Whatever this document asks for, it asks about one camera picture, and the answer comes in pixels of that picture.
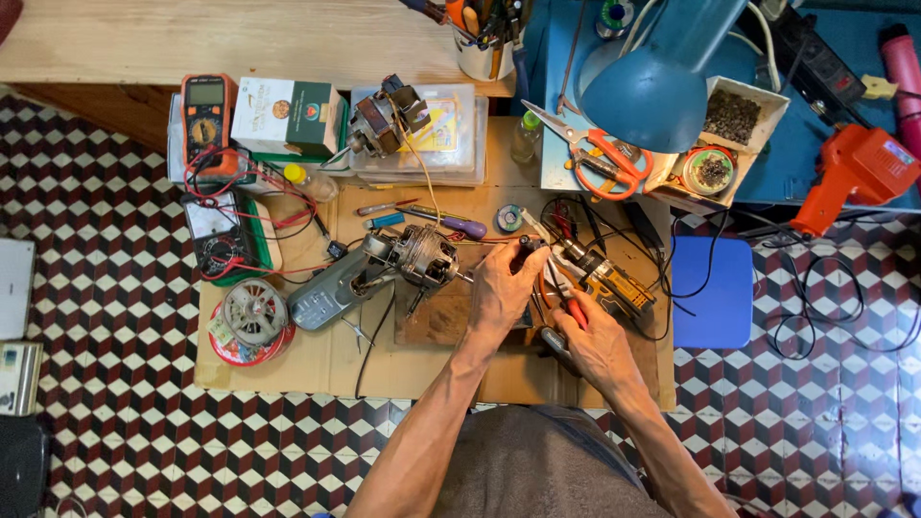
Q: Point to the bare electric motor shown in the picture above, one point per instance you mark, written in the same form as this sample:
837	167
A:
385	119

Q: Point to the blue desk lamp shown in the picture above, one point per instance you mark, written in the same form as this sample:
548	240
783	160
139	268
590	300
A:
651	93

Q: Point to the white flat device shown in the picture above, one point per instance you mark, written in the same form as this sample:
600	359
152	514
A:
16	288

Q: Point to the fan motor with grey housing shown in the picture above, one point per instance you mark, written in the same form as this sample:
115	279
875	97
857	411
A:
403	262

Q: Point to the grey fan rotor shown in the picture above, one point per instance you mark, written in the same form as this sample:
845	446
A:
254	313

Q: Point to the round tin of screws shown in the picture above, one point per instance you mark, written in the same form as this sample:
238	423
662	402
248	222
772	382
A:
707	171

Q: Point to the pale yellow plug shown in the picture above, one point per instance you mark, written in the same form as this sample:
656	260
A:
879	87

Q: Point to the orange digital multimeter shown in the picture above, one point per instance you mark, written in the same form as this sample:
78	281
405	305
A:
207	119

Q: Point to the yellow and black power tool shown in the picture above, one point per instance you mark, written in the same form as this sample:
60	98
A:
611	284

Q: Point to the small solder roll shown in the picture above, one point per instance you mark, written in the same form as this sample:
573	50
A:
509	218

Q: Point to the red round tin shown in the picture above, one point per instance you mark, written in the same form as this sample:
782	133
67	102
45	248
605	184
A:
248	352

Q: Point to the brown cardboard sheet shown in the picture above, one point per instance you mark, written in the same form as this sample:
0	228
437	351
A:
324	360

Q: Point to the pink cylinder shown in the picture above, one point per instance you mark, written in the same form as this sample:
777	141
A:
905	79

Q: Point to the blue table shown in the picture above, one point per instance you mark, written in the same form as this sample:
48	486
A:
791	155

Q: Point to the stack of clear plastic boxes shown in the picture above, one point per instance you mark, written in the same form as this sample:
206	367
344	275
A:
453	140

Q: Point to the grey metal box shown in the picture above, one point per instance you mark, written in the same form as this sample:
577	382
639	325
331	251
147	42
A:
18	378

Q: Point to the solder spool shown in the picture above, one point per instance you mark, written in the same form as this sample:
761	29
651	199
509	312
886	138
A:
616	18

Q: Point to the wooden work board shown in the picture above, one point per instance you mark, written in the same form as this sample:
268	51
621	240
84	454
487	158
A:
439	316

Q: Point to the black power strip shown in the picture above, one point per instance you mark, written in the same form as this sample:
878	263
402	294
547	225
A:
820	61

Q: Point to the person's right hand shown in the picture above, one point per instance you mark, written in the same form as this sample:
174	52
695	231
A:
601	352

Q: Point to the white box of screws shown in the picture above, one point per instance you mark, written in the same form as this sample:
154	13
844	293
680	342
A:
748	122

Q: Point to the yellow-capped clear bottle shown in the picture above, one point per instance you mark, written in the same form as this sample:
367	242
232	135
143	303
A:
309	181

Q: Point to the red-tipped screwdriver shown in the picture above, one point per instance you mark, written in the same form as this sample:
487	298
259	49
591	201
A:
381	208

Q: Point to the metal tweezers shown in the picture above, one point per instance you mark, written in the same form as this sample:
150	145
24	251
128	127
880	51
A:
358	334

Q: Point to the black case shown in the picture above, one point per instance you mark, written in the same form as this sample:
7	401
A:
21	467

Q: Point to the green plastic tray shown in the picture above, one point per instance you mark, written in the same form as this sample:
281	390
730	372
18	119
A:
260	241

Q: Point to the red multimeter lead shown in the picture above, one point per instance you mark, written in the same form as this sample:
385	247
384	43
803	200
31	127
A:
248	270

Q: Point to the person's left hand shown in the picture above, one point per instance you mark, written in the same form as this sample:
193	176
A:
500	291

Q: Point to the black analog multimeter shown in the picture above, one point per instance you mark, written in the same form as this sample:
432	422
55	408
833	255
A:
216	234

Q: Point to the light wooden table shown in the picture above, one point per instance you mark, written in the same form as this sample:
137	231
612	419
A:
216	36

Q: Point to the orange soldering gun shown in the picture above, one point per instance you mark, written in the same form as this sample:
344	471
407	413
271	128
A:
856	169

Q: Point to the blue plastic stool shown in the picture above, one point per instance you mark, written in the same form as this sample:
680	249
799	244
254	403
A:
712	291

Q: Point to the white and green carton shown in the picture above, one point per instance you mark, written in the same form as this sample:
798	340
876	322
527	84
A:
288	115

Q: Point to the white cup of tools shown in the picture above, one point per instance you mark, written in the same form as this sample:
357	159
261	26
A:
483	54

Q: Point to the person's right fingers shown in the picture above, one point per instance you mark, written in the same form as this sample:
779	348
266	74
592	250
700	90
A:
567	324

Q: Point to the green-capped clear bottle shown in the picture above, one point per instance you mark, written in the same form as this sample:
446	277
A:
526	137

